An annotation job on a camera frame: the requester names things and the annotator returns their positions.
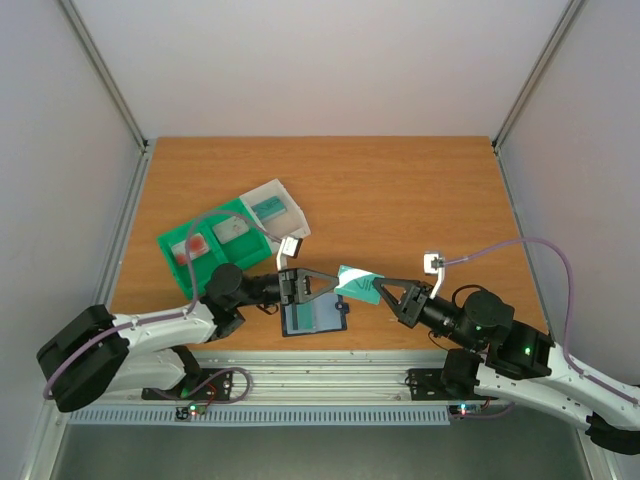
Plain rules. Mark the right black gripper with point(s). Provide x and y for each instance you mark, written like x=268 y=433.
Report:
x=411 y=304

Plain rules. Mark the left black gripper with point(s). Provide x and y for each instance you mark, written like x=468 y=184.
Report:
x=293 y=285

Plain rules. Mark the teal credit card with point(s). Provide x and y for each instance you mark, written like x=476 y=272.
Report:
x=299 y=319
x=357 y=284

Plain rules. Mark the blue card holder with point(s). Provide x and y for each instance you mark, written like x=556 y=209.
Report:
x=330 y=311

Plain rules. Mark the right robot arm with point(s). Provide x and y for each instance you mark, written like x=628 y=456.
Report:
x=497 y=356

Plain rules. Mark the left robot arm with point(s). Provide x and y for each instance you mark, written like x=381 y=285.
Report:
x=99 y=352

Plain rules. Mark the teal VIP card stack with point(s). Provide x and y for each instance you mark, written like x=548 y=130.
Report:
x=269 y=208

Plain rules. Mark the grey floral card stack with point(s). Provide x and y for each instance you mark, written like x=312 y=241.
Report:
x=229 y=229

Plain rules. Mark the red dotted card stack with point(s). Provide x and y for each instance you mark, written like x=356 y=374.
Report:
x=193 y=248

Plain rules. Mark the white plastic bin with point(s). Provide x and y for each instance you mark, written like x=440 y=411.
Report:
x=292 y=223

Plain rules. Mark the green plastic bin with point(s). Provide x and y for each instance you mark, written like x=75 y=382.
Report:
x=245 y=252

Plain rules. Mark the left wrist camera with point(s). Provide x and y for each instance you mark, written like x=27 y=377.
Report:
x=289 y=248

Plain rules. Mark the aluminium frame rail front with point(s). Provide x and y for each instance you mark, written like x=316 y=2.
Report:
x=325 y=377

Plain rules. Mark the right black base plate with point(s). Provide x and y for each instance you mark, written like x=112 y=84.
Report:
x=425 y=384

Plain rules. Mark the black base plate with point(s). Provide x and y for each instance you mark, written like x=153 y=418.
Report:
x=425 y=384
x=213 y=383

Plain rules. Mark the grey slotted cable duct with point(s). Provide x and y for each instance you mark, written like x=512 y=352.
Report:
x=263 y=416

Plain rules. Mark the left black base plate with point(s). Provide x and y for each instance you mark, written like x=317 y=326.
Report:
x=213 y=383

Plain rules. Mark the left frame post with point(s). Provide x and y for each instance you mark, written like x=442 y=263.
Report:
x=91 y=50

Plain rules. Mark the frame post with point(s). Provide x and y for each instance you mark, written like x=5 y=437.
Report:
x=543 y=61
x=91 y=50

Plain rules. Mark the right frame post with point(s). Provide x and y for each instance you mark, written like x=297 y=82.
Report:
x=543 y=61

